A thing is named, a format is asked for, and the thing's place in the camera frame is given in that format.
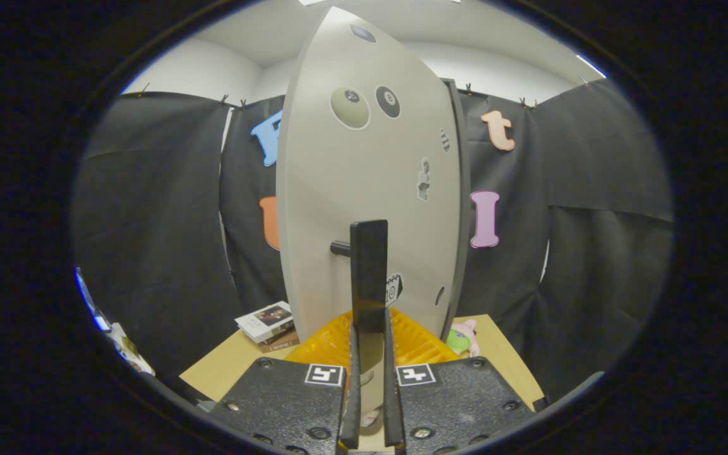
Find grey shoe cabinet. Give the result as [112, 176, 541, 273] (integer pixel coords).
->
[441, 78, 473, 332]

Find white booklet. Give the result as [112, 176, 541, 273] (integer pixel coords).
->
[235, 301, 295, 344]

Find brown book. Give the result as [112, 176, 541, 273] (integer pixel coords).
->
[258, 330, 301, 354]

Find black backdrop cloth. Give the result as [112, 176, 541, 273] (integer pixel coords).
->
[72, 79, 674, 405]

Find pink and green plush toy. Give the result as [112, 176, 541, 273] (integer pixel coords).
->
[445, 318, 481, 358]

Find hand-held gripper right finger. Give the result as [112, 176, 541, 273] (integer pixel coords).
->
[382, 308, 538, 455]

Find white printed box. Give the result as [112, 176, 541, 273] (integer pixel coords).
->
[110, 324, 155, 377]

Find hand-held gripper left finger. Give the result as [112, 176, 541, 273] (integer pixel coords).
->
[209, 310, 363, 455]

